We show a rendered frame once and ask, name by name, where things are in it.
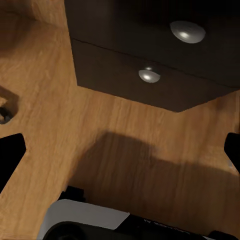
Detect swivel chair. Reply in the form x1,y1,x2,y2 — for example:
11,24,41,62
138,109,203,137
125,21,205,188
0,107,13,124

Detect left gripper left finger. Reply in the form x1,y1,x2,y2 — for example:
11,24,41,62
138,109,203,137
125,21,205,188
0,133,26,193

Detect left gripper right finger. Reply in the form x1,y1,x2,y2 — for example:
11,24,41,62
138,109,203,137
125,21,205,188
224,133,240,173

